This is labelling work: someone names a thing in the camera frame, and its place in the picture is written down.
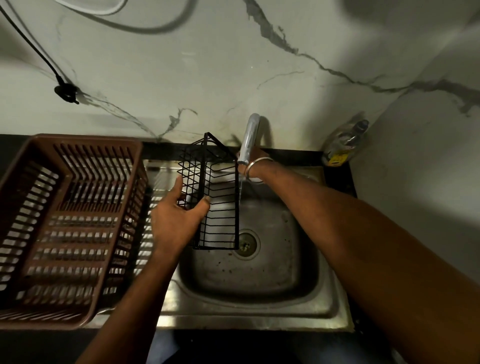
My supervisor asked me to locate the clear dish soap bottle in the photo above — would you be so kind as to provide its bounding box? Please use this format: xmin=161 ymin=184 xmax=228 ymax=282
xmin=321 ymin=119 xmax=370 ymax=168

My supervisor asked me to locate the person's left hand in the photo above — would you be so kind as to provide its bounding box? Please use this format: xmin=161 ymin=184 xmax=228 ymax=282
xmin=149 ymin=175 xmax=212 ymax=256

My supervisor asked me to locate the black wire rack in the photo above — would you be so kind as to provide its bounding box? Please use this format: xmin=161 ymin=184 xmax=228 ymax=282
xmin=176 ymin=131 xmax=241 ymax=251

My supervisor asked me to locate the person's left forearm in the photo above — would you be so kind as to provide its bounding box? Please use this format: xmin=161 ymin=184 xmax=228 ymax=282
xmin=74 ymin=247 xmax=181 ymax=364

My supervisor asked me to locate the person's right hand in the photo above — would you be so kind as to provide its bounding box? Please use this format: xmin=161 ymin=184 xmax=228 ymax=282
xmin=237 ymin=146 xmax=272 ymax=177

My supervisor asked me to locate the brown plastic dish basket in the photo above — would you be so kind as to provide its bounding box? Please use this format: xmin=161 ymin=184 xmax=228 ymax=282
xmin=0 ymin=133 xmax=149 ymax=331

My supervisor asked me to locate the silver bracelet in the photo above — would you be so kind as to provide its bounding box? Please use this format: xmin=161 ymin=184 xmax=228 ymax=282
xmin=243 ymin=156 xmax=275 ymax=185

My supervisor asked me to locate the thick white wall cable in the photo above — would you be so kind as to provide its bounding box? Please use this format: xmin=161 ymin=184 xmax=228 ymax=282
xmin=54 ymin=0 xmax=128 ymax=16

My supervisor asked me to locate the person's right forearm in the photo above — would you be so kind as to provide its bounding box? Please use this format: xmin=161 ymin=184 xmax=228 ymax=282
xmin=247 ymin=161 xmax=480 ymax=364

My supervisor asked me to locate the stainless steel sink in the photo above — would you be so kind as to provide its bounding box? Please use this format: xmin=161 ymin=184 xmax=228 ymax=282
xmin=84 ymin=159 xmax=355 ymax=333

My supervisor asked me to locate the black power cable with plug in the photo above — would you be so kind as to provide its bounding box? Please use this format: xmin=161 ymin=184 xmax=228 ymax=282
xmin=0 ymin=3 xmax=80 ymax=105

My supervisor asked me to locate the chrome faucet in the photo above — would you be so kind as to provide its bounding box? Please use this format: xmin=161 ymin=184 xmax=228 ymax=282
xmin=237 ymin=113 xmax=262 ymax=166

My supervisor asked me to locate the person's dark clothing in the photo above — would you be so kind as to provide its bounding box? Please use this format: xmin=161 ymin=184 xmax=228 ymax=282
xmin=146 ymin=329 xmax=395 ymax=364

